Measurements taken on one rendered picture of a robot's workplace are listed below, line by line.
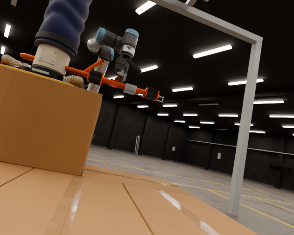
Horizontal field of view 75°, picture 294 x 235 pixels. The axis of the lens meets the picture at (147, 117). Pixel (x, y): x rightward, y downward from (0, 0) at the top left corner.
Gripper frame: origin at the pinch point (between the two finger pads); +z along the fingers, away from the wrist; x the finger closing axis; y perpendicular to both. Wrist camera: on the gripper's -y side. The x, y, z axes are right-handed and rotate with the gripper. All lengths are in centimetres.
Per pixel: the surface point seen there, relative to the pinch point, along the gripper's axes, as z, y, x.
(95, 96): 15.3, 12.5, 21.2
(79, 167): 50, 11, 21
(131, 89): 1.7, -5.5, 4.4
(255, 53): -178, -232, -158
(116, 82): 0.5, 4.1, 4.3
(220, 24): -205, -150, -158
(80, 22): -27.2, 32.0, 6.7
